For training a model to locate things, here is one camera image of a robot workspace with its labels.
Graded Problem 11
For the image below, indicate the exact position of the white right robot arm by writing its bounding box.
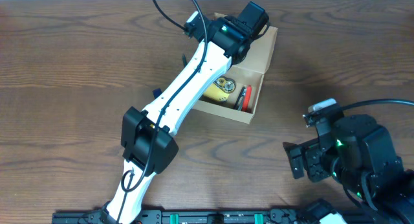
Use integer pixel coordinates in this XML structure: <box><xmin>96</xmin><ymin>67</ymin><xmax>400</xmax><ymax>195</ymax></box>
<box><xmin>283</xmin><ymin>98</ymin><xmax>413</xmax><ymax>223</ymax></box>

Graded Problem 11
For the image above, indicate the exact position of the brown cardboard box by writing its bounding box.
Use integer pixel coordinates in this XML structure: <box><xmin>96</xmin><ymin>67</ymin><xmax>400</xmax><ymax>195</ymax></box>
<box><xmin>193</xmin><ymin>27</ymin><xmax>278</xmax><ymax>124</ymax></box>

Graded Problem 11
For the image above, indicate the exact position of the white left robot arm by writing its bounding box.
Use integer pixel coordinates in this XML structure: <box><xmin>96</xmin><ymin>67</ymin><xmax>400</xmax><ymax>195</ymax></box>
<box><xmin>100</xmin><ymin>2</ymin><xmax>269</xmax><ymax>223</ymax></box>

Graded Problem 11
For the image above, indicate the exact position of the black pen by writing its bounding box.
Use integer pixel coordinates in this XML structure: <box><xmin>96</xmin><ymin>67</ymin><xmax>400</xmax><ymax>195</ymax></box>
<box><xmin>182</xmin><ymin>53</ymin><xmax>188</xmax><ymax>68</ymax></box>

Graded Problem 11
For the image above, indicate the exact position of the correction tape dispenser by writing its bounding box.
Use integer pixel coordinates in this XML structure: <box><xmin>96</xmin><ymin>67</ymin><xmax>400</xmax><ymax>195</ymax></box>
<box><xmin>214</xmin><ymin>76</ymin><xmax>236</xmax><ymax>93</ymax></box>

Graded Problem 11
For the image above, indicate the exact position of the red black stapler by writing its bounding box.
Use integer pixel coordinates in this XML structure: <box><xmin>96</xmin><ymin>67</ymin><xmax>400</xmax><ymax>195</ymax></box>
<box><xmin>233</xmin><ymin>85</ymin><xmax>252</xmax><ymax>112</ymax></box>

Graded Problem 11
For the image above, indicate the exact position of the yellow sticky note pad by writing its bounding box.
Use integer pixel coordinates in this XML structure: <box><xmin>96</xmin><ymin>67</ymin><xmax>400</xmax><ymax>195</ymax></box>
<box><xmin>203</xmin><ymin>84</ymin><xmax>230</xmax><ymax>102</ymax></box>

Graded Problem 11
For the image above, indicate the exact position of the yellow highlighter marker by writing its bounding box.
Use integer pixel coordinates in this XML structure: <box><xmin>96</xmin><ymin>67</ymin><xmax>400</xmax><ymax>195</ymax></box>
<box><xmin>153</xmin><ymin>88</ymin><xmax>162</xmax><ymax>99</ymax></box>

